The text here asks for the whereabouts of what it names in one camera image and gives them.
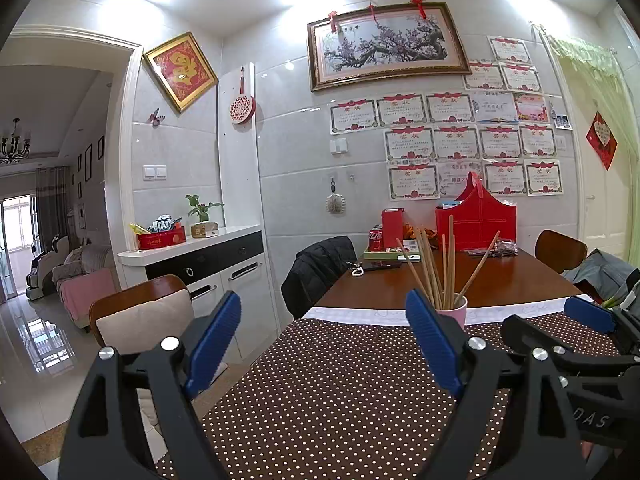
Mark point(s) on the clear bag of sweets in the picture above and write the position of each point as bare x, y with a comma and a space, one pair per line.
506, 247

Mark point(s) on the dark picture frame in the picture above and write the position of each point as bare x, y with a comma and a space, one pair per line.
88, 161
101, 149

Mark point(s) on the brown wooden chair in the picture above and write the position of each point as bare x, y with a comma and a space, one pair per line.
560, 250

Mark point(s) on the gold framed red picture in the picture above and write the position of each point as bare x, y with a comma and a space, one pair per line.
180, 72

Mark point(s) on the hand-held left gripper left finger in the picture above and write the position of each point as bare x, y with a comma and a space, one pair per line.
212, 340

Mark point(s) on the red cola can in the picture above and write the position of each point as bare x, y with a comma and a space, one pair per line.
376, 240

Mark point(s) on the hanging beaded ornament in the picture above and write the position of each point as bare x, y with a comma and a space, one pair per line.
335, 202

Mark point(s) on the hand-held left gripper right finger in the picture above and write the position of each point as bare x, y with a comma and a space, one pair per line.
432, 340

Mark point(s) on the group of award certificates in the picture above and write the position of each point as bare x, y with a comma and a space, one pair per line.
450, 140

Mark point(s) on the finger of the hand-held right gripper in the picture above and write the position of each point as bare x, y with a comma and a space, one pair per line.
525, 332
592, 315

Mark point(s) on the grey sofa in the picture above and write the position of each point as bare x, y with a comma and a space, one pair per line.
95, 257

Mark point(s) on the red knot tassel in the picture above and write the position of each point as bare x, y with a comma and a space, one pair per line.
418, 6
332, 20
372, 12

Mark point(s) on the black jacket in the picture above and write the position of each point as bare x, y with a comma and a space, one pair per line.
320, 275

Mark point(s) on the red basket bag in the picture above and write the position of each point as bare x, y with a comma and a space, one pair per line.
475, 225

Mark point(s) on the red tin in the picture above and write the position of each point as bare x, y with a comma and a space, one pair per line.
160, 241

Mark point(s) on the potted green plant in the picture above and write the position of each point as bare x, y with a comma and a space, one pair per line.
202, 210

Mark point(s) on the white wall socket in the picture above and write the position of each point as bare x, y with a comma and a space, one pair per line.
338, 145

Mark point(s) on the dark flat packet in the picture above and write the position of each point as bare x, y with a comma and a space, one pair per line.
482, 252

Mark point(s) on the grey jacket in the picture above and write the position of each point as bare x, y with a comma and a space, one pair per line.
600, 270

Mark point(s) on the framed blossom painting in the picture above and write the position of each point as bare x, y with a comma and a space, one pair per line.
390, 45

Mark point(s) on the red box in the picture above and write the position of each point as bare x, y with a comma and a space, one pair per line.
393, 227

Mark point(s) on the white and black sideboard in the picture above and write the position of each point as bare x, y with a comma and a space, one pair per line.
220, 260

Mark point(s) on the brown polka dot placemat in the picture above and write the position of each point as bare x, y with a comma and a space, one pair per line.
350, 385

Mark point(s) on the round red wall ornament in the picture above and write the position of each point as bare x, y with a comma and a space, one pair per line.
242, 108

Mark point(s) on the pink cup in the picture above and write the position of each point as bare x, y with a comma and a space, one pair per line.
455, 312

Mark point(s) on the black phone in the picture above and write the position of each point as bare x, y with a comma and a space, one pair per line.
382, 265

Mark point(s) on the pink blanket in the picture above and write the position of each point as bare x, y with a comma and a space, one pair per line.
90, 295

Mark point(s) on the green tray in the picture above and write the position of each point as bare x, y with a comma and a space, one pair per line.
390, 254

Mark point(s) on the yellow packet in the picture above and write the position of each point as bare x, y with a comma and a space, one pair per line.
137, 229

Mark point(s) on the orange snack packets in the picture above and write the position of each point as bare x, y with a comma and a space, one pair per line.
425, 232

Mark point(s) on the butterfly wall sticker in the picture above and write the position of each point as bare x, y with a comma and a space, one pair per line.
156, 117

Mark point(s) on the light grey massage chair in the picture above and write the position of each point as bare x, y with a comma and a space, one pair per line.
47, 265

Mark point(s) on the bundle of wooden chopsticks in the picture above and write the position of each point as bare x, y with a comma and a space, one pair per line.
449, 270

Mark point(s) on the black chandelier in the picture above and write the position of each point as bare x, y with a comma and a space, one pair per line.
12, 145

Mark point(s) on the white light switch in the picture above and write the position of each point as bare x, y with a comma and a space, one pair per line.
155, 172

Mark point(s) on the green curtain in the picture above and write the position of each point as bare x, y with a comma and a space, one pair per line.
590, 55

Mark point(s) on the blue white snack bag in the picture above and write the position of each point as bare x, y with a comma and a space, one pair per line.
165, 223

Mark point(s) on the red diamond door decoration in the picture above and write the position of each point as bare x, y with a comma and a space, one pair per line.
602, 140

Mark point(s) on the white table runner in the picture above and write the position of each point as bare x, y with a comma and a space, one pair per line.
360, 312

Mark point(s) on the wooden chair with beige cushion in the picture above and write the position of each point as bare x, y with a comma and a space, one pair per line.
145, 320

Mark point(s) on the grey window curtain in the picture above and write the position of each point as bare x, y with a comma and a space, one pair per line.
50, 205

